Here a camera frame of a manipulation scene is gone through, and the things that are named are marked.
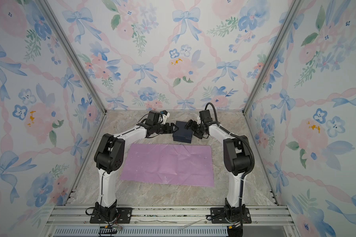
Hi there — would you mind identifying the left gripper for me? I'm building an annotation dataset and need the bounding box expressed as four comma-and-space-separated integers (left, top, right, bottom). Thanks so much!
154, 122, 180, 134

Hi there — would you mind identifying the right aluminium corner post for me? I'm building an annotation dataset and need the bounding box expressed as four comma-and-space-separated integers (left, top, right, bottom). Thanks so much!
242, 0, 303, 115

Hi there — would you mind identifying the aluminium corner post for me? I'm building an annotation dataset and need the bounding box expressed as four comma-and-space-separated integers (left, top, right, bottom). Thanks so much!
35, 0, 107, 114
242, 0, 303, 115

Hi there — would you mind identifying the aluminium front rail frame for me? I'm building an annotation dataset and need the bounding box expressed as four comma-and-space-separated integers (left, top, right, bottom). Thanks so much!
41, 205, 299, 237

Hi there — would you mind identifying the left aluminium corner post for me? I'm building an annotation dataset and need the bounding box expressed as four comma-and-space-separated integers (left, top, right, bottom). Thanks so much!
35, 0, 107, 114

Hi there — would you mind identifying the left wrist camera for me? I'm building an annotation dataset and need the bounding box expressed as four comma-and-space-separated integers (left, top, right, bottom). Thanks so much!
160, 110, 170, 124

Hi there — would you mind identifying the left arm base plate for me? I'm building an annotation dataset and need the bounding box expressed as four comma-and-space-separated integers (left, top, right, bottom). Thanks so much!
90, 207, 133, 224

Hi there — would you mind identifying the dark navy gift box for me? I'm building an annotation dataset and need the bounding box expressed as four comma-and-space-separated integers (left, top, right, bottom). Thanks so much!
173, 121, 193, 144

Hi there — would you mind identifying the black corrugated cable conduit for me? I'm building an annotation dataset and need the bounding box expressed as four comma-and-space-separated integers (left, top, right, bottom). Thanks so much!
204, 102, 256, 237

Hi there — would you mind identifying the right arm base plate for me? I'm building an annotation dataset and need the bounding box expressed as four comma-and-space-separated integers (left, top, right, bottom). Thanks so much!
206, 205, 252, 224

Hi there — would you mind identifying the white slotted cable duct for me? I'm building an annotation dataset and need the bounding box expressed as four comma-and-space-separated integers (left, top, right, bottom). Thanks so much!
49, 226, 228, 237

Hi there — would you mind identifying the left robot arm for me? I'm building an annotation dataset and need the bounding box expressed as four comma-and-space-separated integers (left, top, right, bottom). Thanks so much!
90, 110, 179, 224

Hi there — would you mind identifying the purple wrapping paper sheet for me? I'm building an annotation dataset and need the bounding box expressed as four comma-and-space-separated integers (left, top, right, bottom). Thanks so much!
120, 144, 215, 187

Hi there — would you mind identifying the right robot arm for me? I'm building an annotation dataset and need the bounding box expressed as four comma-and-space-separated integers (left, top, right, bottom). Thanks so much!
185, 120, 255, 224

